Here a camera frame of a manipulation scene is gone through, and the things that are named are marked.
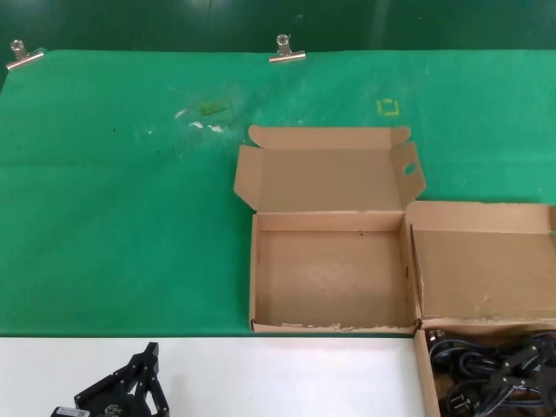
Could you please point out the cardboard box with torn lid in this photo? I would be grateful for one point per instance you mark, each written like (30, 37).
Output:
(478, 269)

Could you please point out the green table mat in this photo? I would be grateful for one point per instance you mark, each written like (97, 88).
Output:
(108, 217)

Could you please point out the cardboard box with hole flap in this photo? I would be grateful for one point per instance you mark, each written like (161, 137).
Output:
(330, 269)

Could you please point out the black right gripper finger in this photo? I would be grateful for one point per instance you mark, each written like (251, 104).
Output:
(525, 359)
(510, 382)

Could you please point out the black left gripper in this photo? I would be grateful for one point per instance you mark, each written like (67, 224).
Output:
(108, 408)

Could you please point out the silver metal binder clip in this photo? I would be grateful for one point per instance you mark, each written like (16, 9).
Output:
(286, 56)
(21, 58)

